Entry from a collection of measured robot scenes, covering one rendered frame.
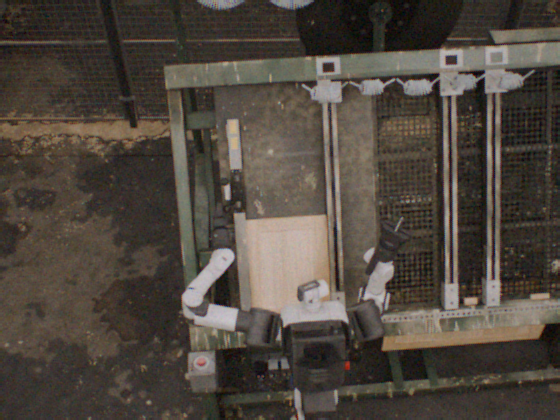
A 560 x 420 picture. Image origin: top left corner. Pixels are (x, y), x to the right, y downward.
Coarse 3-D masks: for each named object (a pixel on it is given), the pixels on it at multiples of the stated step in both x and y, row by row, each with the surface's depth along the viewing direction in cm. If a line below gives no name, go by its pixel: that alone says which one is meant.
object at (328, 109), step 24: (336, 72) 295; (336, 96) 287; (336, 120) 302; (336, 144) 305; (336, 168) 307; (336, 192) 309; (336, 216) 312; (336, 240) 317; (336, 264) 319; (336, 288) 321
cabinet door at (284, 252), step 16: (256, 224) 316; (272, 224) 316; (288, 224) 316; (304, 224) 317; (320, 224) 317; (256, 240) 317; (272, 240) 318; (288, 240) 318; (304, 240) 319; (320, 240) 319; (256, 256) 319; (272, 256) 319; (288, 256) 320; (304, 256) 320; (320, 256) 320; (256, 272) 320; (272, 272) 321; (288, 272) 321; (304, 272) 322; (320, 272) 322; (256, 288) 322; (272, 288) 323; (288, 288) 323; (256, 304) 323; (272, 304) 324
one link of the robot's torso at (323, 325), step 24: (288, 312) 274; (312, 312) 273; (336, 312) 272; (288, 336) 269; (312, 336) 259; (336, 336) 258; (288, 360) 274; (312, 360) 261; (336, 360) 261; (312, 384) 270; (336, 384) 271
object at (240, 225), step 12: (228, 120) 303; (228, 132) 305; (240, 156) 308; (240, 216) 312; (240, 228) 314; (240, 240) 315; (240, 252) 316; (240, 264) 317; (240, 276) 318; (240, 288) 319; (240, 300) 321
